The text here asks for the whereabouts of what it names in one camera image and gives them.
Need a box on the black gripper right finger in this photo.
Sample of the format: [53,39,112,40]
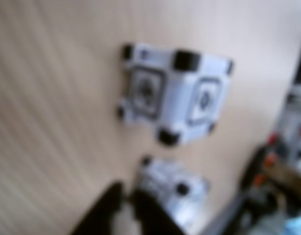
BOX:
[129,188,188,235]

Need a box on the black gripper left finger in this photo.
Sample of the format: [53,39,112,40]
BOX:
[69,181,125,235]

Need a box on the white cube zigzag symbol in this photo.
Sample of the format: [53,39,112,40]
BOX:
[135,155,211,232]

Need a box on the white cube house symbol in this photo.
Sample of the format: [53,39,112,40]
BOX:
[115,43,236,149]

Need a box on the dark equipment with orange parts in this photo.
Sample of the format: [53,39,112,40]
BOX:
[240,132,301,221]

